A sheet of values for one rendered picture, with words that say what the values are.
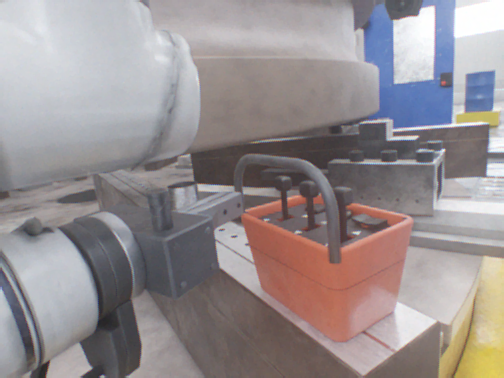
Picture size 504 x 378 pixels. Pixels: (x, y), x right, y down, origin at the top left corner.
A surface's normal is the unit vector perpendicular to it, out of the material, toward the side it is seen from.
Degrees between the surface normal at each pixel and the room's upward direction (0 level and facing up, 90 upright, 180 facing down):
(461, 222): 71
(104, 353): 90
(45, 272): 59
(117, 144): 129
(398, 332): 0
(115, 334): 90
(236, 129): 90
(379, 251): 97
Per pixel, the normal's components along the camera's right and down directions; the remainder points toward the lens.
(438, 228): -0.57, 0.25
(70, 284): 0.72, -0.26
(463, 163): -0.22, 0.25
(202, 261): 0.81, 0.06
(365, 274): 0.54, 0.26
